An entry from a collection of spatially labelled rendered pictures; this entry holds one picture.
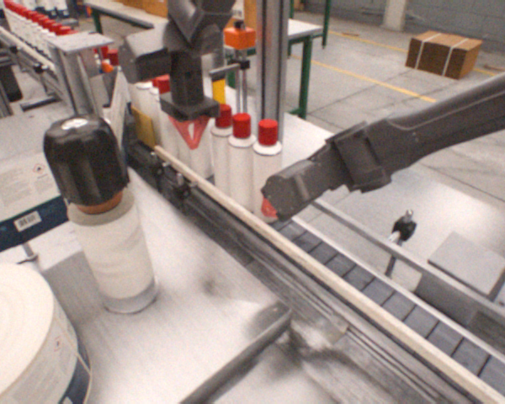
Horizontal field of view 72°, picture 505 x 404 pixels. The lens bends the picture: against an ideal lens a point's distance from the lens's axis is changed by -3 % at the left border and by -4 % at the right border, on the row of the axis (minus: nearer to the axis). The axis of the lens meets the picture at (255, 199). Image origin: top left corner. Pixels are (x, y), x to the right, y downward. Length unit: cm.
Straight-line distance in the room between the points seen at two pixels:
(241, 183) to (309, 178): 25
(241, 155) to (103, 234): 28
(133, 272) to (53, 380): 17
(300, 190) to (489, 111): 21
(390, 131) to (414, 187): 55
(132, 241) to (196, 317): 16
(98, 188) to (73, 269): 28
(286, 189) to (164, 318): 28
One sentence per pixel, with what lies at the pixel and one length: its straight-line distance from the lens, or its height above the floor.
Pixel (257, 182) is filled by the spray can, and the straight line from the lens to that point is 65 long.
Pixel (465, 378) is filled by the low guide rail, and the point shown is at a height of 91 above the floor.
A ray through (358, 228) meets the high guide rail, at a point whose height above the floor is 96.
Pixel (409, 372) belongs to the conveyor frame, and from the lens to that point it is 59.
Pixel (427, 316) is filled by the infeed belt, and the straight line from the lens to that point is 63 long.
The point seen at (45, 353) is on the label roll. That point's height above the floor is 101.
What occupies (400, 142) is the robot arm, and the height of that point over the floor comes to 116.
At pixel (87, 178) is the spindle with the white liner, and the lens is 44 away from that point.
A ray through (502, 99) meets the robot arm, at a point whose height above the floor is 124.
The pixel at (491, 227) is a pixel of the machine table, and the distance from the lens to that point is 93.
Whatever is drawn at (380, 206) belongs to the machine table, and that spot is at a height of 83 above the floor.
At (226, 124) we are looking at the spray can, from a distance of 67.
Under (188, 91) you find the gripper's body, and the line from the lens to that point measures 62.
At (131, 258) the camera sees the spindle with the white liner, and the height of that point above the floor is 99.
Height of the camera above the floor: 136
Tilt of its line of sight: 39 degrees down
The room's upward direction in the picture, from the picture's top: straight up
